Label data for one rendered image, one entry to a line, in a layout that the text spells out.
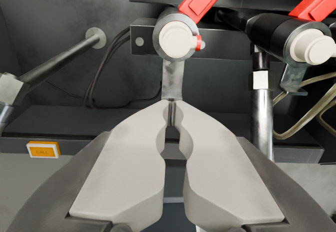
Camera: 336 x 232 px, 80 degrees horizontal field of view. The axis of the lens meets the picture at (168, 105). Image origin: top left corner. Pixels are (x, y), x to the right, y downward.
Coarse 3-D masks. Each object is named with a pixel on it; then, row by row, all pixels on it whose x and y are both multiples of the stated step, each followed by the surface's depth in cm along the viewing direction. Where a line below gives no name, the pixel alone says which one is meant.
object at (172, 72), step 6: (168, 66) 13; (174, 66) 13; (180, 66) 13; (162, 72) 13; (168, 72) 13; (174, 72) 13; (180, 72) 13; (162, 78) 14; (168, 78) 13; (174, 78) 13; (180, 78) 14; (162, 84) 14; (168, 84) 14; (174, 84) 14; (180, 84) 14; (162, 90) 14; (168, 90) 14; (174, 90) 14; (180, 90) 14
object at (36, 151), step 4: (56, 144) 37; (32, 148) 36; (36, 148) 36; (40, 148) 36; (44, 148) 36; (48, 148) 36; (52, 148) 36; (32, 152) 37; (36, 152) 37; (40, 152) 37; (44, 152) 37; (48, 152) 37; (52, 152) 37; (48, 156) 37; (52, 156) 37
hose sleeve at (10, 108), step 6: (0, 102) 12; (0, 108) 12; (6, 108) 12; (12, 108) 13; (0, 114) 12; (6, 114) 12; (0, 120) 12; (6, 120) 13; (0, 126) 12; (0, 132) 13
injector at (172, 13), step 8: (168, 8) 16; (176, 8) 16; (160, 16) 14; (168, 16) 11; (176, 16) 11; (184, 16) 11; (160, 24) 12; (192, 24) 12; (192, 32) 12; (152, 40) 12; (160, 48) 12; (160, 56) 13; (168, 56) 12; (184, 56) 12
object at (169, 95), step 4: (164, 92) 14; (168, 92) 14; (172, 92) 14; (176, 92) 14; (180, 92) 14; (164, 96) 13; (168, 96) 13; (172, 96) 13; (176, 96) 13; (180, 96) 13; (168, 100) 13; (172, 100) 13; (176, 100) 13
